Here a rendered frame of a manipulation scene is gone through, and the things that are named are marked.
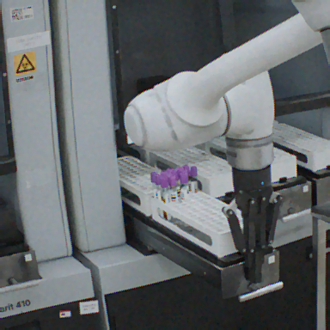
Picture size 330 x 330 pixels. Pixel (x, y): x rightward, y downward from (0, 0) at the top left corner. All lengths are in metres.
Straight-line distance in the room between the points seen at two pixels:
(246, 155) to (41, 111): 0.51
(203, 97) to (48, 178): 0.61
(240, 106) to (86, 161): 0.53
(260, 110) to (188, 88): 0.19
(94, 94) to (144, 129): 0.50
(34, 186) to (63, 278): 0.21
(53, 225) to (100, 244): 0.13
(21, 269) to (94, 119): 0.37
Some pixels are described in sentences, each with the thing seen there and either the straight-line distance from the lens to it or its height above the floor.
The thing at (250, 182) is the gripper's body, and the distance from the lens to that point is 1.76.
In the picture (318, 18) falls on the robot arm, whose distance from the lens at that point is 1.21.
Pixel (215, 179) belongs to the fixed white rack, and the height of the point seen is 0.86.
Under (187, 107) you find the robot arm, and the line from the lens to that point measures 1.59.
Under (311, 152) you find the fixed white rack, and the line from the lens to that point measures 2.35.
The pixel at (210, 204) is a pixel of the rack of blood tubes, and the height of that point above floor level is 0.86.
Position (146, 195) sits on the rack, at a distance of 2.13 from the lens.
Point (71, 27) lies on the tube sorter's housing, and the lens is 2.05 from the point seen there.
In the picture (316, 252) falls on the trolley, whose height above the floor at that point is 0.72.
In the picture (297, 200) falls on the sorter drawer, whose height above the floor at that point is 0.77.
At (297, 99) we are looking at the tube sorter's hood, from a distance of 2.33.
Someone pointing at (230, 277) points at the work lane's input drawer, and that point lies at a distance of 1.86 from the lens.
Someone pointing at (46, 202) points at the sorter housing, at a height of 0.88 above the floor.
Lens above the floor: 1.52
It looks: 17 degrees down
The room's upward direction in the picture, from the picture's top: 5 degrees counter-clockwise
